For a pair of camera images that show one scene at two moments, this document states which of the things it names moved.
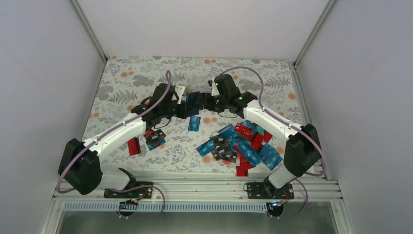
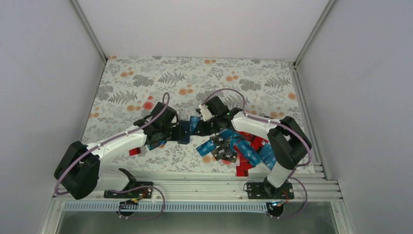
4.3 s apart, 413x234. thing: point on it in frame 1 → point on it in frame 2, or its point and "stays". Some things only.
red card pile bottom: x=242 y=170 stays
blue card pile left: x=206 y=147 stays
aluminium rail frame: x=320 y=186 stays
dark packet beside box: x=151 y=146 stays
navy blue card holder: x=193 y=99 → x=184 y=132
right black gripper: x=204 y=103 → x=203 y=131
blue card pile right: x=270 y=156 stays
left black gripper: x=182 y=114 → x=177 y=135
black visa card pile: x=224 y=151 stays
